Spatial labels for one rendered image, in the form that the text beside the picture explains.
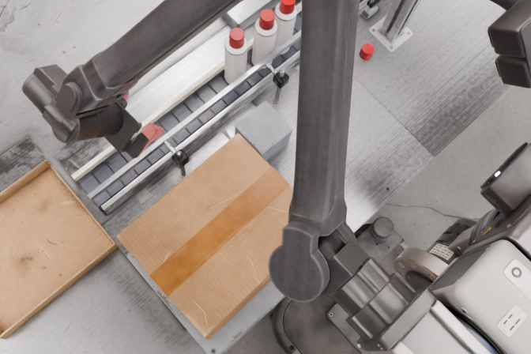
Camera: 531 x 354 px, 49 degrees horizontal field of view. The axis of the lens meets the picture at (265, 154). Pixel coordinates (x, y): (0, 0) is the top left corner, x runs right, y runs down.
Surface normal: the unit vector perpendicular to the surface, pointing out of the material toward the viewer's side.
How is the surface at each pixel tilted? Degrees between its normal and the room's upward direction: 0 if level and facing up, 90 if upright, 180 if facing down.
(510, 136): 0
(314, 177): 49
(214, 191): 0
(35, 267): 0
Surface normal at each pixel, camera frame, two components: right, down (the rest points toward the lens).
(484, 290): 0.07, -0.32
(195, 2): -0.49, 0.33
